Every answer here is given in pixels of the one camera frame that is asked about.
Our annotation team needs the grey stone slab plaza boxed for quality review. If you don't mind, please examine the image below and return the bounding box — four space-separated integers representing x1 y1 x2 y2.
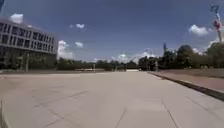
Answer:
0 70 224 128

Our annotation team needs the row of trees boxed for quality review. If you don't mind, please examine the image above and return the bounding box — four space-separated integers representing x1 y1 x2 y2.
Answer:
56 41 224 71

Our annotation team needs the dark kerb strip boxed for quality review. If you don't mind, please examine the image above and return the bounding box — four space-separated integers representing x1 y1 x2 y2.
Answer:
146 70 224 102

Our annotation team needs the olive grass strip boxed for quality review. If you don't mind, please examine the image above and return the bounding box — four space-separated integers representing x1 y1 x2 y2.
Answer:
156 68 224 80

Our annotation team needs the large pale windowed building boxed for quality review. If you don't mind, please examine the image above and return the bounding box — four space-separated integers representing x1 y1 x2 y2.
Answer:
0 18 59 71

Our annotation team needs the pinkish paved path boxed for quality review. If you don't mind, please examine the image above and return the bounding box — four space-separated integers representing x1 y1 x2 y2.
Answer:
151 71 224 94

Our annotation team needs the pale pole with flags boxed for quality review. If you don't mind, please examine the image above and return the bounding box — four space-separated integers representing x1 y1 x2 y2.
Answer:
210 3 224 43

